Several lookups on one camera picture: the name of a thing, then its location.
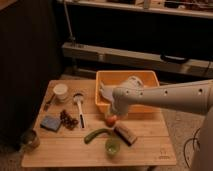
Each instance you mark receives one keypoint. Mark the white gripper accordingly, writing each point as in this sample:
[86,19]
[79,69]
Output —
[119,108]

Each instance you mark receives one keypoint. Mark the orange apple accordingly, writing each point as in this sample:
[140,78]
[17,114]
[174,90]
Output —
[111,120]

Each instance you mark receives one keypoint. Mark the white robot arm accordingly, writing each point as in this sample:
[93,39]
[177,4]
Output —
[193,97]

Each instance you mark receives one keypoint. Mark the green plastic cup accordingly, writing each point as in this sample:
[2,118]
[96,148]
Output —
[112,146]

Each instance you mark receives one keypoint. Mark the white paper cup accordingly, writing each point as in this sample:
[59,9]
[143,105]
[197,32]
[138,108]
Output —
[61,92]

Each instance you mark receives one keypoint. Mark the grey cloth in bin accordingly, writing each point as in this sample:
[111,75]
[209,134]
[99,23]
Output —
[106,92]

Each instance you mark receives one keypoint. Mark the yellow plastic bin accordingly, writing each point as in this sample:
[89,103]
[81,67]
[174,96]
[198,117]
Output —
[116,77]

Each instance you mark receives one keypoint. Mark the green cucumber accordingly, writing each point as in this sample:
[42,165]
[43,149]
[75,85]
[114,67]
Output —
[92,135]

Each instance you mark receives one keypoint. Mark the brown grape bunch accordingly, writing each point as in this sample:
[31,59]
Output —
[67,120]

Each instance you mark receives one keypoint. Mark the blue sponge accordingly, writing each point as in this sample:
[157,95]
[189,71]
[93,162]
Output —
[50,123]

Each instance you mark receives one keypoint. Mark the small brown utensil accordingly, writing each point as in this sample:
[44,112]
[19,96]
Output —
[48,103]

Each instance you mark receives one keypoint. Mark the metal pole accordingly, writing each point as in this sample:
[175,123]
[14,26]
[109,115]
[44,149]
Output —
[71,37]

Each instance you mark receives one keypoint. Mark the wooden shelf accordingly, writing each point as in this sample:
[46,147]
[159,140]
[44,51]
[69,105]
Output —
[136,8]

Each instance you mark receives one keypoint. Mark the grey metal rail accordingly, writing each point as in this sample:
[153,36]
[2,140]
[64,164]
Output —
[137,59]

